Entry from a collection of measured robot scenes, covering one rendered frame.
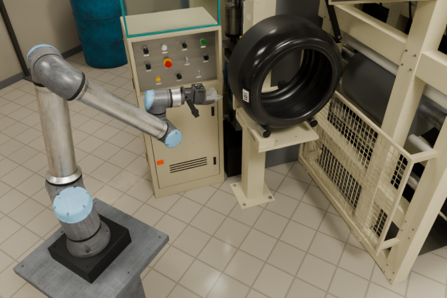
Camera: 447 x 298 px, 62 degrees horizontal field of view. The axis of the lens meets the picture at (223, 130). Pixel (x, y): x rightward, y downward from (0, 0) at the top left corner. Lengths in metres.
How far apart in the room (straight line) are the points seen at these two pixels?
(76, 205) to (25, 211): 1.53
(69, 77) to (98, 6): 3.19
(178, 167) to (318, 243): 1.10
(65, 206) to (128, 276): 0.42
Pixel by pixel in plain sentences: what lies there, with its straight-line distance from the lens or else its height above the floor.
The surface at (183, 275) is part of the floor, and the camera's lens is 2.46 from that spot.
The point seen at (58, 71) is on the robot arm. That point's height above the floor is 1.50.
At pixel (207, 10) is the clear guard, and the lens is 2.23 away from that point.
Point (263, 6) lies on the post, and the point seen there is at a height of 1.44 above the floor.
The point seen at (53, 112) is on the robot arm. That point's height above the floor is 1.29.
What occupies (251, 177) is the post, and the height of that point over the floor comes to 0.23.
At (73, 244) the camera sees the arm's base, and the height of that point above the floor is 0.75.
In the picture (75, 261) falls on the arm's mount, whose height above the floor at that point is 0.68.
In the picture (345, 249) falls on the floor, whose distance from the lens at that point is 2.66.
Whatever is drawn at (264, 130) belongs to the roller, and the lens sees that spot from 1.95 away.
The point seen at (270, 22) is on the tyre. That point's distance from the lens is 1.84.
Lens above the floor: 2.07
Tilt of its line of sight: 36 degrees down
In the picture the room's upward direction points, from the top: 1 degrees counter-clockwise
